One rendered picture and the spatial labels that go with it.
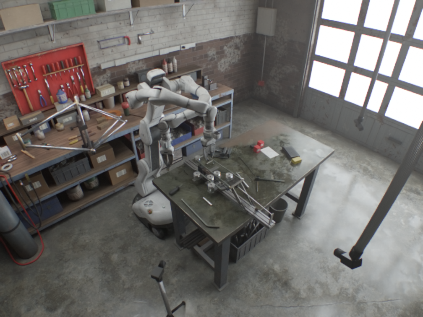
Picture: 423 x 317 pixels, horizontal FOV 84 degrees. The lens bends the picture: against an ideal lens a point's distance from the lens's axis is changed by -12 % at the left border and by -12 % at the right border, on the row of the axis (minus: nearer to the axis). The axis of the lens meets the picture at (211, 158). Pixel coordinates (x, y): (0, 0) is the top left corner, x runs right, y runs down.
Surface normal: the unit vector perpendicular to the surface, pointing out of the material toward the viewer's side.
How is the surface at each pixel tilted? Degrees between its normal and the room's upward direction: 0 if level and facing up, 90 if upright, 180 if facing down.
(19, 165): 0
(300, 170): 0
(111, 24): 90
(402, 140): 90
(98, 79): 90
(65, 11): 90
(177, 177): 0
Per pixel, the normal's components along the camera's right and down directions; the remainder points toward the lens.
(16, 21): 0.63, 0.50
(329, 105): -0.75, 0.40
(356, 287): 0.00, -0.79
